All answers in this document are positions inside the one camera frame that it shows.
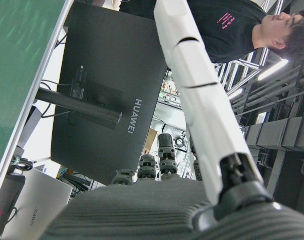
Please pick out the black Huawei monitor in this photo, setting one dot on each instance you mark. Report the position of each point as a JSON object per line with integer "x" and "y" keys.
{"x": 104, "y": 50}

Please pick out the long ceiling light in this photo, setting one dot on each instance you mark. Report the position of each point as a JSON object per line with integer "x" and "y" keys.
{"x": 272, "y": 69}

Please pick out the black monitor stand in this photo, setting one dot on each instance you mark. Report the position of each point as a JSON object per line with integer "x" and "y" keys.
{"x": 79, "y": 103}

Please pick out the silver Huawei laptop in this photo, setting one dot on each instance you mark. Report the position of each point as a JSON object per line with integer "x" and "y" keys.
{"x": 41, "y": 200}

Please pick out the green conveyor belt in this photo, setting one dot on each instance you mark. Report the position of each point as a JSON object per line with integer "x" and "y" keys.
{"x": 16, "y": 62}

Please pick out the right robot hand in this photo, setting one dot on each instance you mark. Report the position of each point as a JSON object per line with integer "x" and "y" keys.
{"x": 141, "y": 212}

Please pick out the aluminium frame structure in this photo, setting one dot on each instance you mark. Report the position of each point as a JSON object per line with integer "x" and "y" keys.
{"x": 239, "y": 72}

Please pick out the person in black t-shirt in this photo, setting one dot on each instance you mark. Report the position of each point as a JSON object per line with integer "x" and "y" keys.
{"x": 217, "y": 25}

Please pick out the black and red bag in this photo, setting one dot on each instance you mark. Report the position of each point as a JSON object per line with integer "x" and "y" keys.
{"x": 4, "y": 200}

